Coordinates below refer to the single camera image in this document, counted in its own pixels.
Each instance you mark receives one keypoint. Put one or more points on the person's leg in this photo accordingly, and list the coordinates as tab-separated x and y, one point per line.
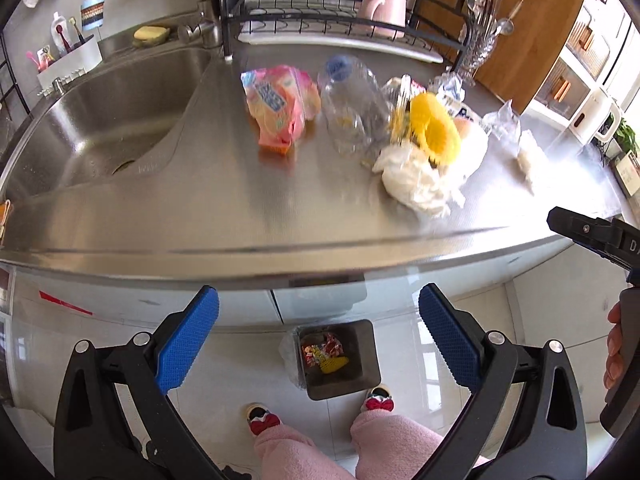
395	445
295	455

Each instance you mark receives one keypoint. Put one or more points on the white glass door cabinet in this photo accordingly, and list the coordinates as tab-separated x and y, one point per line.
590	45

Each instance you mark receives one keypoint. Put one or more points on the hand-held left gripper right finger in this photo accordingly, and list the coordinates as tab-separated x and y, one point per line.
445	340

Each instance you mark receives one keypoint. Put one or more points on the crumpled silver wrapper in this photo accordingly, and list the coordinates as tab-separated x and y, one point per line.
402	91

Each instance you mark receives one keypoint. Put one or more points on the red candy wrappers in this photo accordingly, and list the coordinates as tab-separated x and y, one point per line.
322	349

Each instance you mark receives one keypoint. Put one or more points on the white drip tray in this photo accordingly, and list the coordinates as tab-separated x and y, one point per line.
350	47

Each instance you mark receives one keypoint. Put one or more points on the person's left leg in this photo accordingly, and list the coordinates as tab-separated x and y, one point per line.
295	455

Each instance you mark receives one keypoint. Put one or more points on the person's right leg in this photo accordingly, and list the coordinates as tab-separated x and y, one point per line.
395	445

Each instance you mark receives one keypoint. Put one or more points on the yellow sponge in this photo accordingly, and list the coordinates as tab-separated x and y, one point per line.
150	34

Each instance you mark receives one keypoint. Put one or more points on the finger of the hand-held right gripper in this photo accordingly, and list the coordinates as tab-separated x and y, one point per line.
580	227
599	251

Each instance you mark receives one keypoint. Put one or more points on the glass utensil holder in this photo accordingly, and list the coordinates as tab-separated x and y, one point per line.
475	55

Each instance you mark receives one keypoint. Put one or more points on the red tape strip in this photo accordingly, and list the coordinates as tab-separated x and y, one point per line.
65	302

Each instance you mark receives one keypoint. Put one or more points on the clear plastic wrapper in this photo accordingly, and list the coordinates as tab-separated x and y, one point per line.
502	122

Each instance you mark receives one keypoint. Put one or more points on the crushed clear plastic bottle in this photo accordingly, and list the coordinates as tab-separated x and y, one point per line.
350	105

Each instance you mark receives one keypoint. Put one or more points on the white foam wrap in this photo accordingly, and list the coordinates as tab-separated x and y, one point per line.
531	160

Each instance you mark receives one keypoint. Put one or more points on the crumpled white tissue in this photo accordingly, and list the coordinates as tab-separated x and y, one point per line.
415	180

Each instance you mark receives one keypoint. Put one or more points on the white electric kettle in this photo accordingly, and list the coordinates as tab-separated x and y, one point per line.
592	110

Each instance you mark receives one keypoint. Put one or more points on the person's right hand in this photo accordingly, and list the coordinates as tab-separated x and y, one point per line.
613	345

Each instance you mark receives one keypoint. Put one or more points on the grey trash bin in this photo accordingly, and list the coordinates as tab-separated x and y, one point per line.
361	360

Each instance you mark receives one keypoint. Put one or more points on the wooden cutting board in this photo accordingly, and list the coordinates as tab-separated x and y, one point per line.
545	60

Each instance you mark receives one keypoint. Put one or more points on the person's left slipper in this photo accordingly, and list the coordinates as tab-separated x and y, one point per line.
261	417

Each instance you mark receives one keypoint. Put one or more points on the metal faucet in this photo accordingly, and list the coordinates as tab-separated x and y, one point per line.
200	30

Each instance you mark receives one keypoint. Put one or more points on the white paper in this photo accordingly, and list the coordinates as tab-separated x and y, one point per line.
450	87

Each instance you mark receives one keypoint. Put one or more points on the person's right slipper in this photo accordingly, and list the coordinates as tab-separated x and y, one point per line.
377	400

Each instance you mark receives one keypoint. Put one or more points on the white toothbrush organizer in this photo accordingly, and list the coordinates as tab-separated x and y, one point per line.
70	65

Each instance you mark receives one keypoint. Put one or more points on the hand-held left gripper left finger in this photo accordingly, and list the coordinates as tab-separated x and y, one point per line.
187	340

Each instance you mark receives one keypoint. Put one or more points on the pink cup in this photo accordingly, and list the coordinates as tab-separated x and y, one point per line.
380	10

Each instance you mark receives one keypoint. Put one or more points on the stainless steel sink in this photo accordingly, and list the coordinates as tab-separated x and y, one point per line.
100	125

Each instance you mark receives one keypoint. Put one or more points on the person's slipper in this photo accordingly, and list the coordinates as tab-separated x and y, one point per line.
377	400
261	417

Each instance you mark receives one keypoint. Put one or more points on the pink snack packet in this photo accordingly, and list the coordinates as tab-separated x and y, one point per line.
280	105

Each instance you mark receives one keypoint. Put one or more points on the white plastic bag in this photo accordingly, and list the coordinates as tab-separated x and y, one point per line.
475	155

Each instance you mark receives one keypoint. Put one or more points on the green potted plant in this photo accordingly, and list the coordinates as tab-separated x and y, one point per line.
627	132

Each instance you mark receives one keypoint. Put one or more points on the white pump bottle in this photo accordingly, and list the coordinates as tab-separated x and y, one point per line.
59	32

